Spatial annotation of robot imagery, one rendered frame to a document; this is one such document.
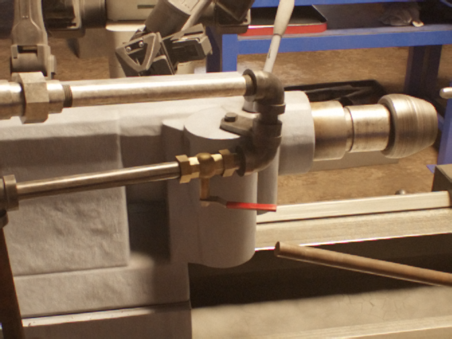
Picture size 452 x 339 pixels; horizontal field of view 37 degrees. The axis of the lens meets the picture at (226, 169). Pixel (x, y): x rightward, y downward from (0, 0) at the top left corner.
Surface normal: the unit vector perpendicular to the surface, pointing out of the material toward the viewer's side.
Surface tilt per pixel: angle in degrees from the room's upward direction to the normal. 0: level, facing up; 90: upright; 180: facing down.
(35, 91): 57
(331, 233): 0
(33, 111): 101
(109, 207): 70
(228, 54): 90
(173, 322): 90
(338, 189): 0
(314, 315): 6
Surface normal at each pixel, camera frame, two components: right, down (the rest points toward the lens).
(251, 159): 0.37, -0.01
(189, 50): -0.42, 0.58
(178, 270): 0.14, 0.00
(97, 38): 0.30, 0.45
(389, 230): 0.00, -0.88
